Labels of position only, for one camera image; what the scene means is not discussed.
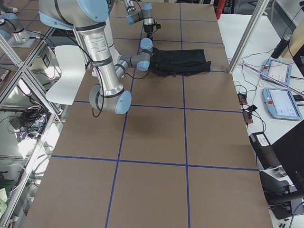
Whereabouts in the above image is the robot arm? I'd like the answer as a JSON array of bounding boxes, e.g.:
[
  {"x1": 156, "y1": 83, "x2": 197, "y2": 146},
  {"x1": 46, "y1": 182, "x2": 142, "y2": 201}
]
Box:
[
  {"x1": 39, "y1": 0, "x2": 153, "y2": 114},
  {"x1": 123, "y1": 0, "x2": 161, "y2": 41}
]

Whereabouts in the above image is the upper blue teach pendant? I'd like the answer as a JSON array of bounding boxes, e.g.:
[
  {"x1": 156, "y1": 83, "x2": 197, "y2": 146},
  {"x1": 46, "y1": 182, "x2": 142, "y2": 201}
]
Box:
[{"x1": 261, "y1": 59, "x2": 292, "y2": 85}]

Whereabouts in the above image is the blue teach pendant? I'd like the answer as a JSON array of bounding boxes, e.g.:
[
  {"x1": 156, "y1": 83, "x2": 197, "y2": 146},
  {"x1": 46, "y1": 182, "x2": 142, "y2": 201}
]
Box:
[
  {"x1": 261, "y1": 59, "x2": 292, "y2": 85},
  {"x1": 262, "y1": 88, "x2": 303, "y2": 121}
]

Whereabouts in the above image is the lower blue teach pendant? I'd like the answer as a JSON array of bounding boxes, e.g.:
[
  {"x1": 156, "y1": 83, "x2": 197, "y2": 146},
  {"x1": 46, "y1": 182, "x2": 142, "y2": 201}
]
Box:
[{"x1": 262, "y1": 88, "x2": 303, "y2": 121}]

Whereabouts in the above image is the black water bottle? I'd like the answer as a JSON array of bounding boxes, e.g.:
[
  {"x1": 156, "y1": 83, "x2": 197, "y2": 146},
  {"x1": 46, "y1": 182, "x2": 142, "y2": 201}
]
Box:
[{"x1": 271, "y1": 34, "x2": 292, "y2": 59}]

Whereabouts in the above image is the aluminium frame post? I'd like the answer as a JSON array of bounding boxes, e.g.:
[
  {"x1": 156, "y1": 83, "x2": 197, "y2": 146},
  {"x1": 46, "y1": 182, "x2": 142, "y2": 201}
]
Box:
[{"x1": 228, "y1": 0, "x2": 269, "y2": 74}]

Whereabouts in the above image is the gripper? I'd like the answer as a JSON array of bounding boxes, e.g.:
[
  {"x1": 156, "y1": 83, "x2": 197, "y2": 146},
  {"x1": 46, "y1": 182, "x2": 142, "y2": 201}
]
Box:
[{"x1": 143, "y1": 22, "x2": 162, "y2": 41}]

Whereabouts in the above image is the black box with label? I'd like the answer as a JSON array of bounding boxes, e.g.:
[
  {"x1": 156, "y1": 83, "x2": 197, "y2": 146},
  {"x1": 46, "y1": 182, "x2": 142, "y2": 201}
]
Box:
[{"x1": 249, "y1": 132, "x2": 281, "y2": 169}]

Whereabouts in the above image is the white plastic chair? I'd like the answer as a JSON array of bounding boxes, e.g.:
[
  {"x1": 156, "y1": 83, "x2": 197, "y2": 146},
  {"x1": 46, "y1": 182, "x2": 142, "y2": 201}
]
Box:
[{"x1": 46, "y1": 45, "x2": 86, "y2": 105}]

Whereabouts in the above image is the black monitor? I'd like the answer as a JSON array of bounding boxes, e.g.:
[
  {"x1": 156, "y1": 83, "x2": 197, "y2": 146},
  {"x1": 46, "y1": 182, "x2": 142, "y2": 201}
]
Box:
[{"x1": 272, "y1": 121, "x2": 304, "y2": 190}]

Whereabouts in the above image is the black graphic t-shirt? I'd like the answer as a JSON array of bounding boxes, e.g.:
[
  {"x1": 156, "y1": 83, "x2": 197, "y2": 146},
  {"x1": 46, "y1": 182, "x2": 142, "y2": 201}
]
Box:
[{"x1": 149, "y1": 47, "x2": 211, "y2": 77}]

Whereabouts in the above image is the bundle of black cables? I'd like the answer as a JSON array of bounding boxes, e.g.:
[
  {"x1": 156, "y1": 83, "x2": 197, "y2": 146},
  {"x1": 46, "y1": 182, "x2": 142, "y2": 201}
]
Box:
[{"x1": 20, "y1": 105, "x2": 48, "y2": 130}]

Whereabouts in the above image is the red cylinder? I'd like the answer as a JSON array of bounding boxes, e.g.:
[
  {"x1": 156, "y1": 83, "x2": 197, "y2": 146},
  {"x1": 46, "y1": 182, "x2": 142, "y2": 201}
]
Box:
[{"x1": 215, "y1": 0, "x2": 227, "y2": 19}]

